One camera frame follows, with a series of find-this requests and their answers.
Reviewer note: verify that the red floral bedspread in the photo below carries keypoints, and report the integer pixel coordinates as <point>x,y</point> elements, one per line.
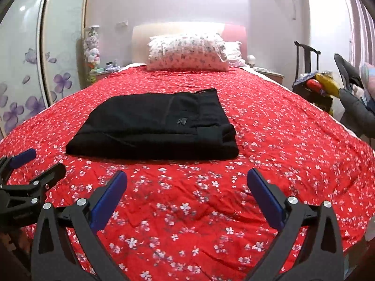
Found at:
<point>190,210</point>

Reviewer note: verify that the pink striped curtain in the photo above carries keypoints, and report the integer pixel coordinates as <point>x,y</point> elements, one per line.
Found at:
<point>363,35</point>

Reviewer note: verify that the beige and red headboard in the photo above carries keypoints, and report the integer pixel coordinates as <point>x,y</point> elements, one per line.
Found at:
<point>140,44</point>

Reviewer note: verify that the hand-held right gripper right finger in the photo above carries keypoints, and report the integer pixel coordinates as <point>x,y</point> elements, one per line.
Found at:
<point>263,196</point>

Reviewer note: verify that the white pillow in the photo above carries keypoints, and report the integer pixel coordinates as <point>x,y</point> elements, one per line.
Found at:
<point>234,54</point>

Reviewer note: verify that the white wall socket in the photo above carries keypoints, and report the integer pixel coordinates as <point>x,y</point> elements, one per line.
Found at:
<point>122,23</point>

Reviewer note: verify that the white globe lamp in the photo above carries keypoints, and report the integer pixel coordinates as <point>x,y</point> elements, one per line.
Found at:
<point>251,59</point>

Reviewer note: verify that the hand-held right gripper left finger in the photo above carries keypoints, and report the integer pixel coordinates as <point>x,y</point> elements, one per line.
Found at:
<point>108,199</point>

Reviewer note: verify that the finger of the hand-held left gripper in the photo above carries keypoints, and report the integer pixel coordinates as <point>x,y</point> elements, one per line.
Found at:
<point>23,155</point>
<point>49,175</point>

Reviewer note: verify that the yellow bag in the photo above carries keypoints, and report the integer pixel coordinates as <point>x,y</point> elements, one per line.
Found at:
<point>328,86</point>

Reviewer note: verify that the wooden nightstand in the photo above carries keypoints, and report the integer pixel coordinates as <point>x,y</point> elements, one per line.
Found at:
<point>272,77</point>

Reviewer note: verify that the red pouch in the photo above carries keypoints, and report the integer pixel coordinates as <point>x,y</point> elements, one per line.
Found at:
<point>313,85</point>

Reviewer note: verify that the black pants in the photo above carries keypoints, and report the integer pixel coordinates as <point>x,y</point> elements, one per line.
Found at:
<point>146,128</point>

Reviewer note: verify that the clear tube of plush toys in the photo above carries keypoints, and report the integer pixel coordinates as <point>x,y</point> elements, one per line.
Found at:
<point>91,49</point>

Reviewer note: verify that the wardrobe with purple flower doors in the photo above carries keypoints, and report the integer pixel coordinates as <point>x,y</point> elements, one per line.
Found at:
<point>58,35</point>

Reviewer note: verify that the floral pillow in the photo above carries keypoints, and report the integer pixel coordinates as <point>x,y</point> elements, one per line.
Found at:
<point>187,52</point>

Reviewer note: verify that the black wooden chair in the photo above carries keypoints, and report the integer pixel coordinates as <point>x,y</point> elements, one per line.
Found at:
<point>299,64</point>

